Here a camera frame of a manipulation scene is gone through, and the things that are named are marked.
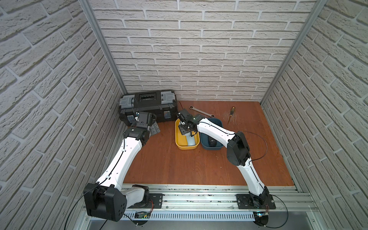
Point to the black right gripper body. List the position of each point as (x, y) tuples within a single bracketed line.
[(183, 128)]

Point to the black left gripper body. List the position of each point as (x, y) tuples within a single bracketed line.
[(152, 126)]

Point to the light blue mouse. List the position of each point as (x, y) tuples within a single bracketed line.
[(190, 139)]

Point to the black mouse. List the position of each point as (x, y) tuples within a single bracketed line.
[(212, 142)]

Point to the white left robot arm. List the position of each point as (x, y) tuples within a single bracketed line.
[(105, 199)]

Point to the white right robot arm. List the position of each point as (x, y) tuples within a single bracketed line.
[(238, 152)]

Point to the yellow storage box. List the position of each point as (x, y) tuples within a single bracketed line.
[(181, 140)]

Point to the teal storage box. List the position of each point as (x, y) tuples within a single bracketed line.
[(204, 137)]

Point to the silver combination wrench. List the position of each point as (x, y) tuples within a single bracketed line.
[(202, 112)]

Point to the black plastic toolbox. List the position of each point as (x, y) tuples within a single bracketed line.
[(161, 103)]

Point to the yellow black screwdriver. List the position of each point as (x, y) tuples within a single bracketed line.
[(231, 114)]

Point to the left green circuit board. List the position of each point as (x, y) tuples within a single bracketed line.
[(142, 215)]

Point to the right round controller board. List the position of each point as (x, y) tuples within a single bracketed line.
[(261, 218)]

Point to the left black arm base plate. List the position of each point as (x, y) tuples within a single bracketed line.
[(155, 201)]

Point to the aluminium mounting rail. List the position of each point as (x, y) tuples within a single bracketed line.
[(209, 207)]

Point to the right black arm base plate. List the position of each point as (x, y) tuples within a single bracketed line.
[(248, 201)]

